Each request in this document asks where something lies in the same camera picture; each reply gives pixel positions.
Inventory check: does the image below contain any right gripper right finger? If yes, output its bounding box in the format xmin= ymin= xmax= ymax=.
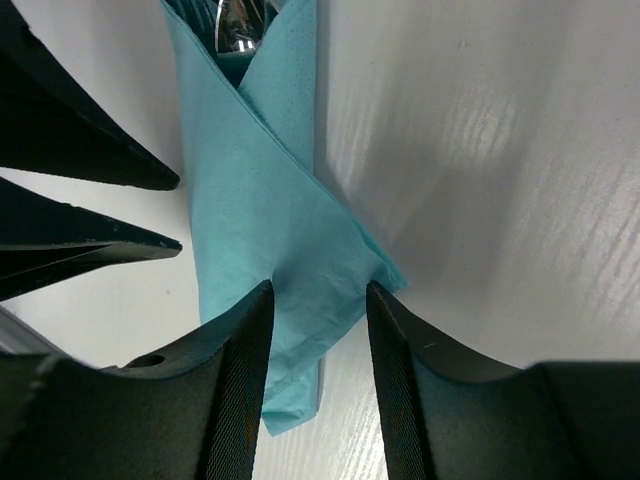
xmin=366 ymin=282 xmax=639 ymax=479

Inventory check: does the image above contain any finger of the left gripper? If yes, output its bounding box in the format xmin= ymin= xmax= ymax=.
xmin=1 ymin=1 xmax=180 ymax=191
xmin=1 ymin=179 xmax=182 ymax=301

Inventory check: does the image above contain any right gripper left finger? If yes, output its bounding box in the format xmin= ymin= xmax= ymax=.
xmin=1 ymin=281 xmax=275 ymax=479

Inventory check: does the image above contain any teal paper napkin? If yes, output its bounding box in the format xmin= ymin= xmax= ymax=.
xmin=164 ymin=1 xmax=406 ymax=435

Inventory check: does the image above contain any ornate silver spoon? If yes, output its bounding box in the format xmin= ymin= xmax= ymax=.
xmin=214 ymin=0 xmax=280 ymax=54

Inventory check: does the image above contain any aluminium mounting rail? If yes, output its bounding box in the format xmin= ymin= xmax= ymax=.
xmin=0 ymin=307 xmax=62 ymax=355

